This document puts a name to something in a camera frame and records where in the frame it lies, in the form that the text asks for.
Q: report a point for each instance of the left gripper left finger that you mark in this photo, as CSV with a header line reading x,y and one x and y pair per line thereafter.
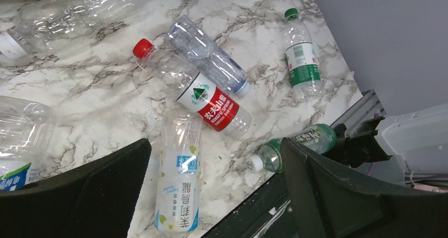
x,y
96,199

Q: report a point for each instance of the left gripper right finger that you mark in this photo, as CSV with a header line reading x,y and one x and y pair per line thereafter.
x,y
332,200

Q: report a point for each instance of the blue green label bottle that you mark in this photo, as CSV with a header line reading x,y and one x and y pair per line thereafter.
x,y
26,131

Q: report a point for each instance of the green white label bottle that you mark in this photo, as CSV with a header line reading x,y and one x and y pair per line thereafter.
x,y
302,63

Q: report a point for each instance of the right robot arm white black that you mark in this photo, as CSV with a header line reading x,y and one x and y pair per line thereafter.
x,y
404,149

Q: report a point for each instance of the white suntory label bottle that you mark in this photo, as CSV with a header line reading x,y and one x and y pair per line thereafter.
x,y
178,184

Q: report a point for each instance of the red nongfu label bottle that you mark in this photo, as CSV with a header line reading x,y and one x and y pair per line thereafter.
x,y
191,88

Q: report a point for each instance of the clear unlabelled bottle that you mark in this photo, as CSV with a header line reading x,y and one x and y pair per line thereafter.
x,y
51,26

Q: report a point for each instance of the clear blue tinted bottle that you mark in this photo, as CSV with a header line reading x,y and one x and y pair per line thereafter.
x,y
212,61

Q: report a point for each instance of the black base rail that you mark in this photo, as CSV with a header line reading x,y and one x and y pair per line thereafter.
x,y
267,212

